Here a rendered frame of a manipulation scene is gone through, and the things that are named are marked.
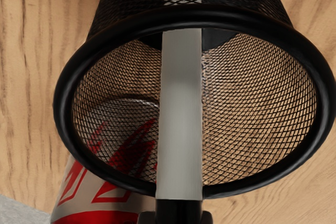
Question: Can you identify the white pen with black end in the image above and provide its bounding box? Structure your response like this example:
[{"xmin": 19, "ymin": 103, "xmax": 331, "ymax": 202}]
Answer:
[{"xmin": 154, "ymin": 28, "xmax": 204, "ymax": 224}]

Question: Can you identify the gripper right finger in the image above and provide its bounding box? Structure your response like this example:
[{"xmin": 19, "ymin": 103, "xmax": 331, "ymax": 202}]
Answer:
[{"xmin": 201, "ymin": 211, "xmax": 214, "ymax": 224}]

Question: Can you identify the black mesh pen holder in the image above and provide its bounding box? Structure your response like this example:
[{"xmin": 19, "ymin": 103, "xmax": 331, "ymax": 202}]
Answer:
[{"xmin": 53, "ymin": 0, "xmax": 336, "ymax": 199}]

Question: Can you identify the silver and red can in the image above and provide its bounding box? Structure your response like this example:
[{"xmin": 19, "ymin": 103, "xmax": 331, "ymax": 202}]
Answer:
[{"xmin": 50, "ymin": 97, "xmax": 161, "ymax": 224}]

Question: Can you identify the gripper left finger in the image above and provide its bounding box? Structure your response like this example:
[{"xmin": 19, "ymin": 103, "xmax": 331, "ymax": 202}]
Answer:
[{"xmin": 137, "ymin": 211, "xmax": 158, "ymax": 224}]

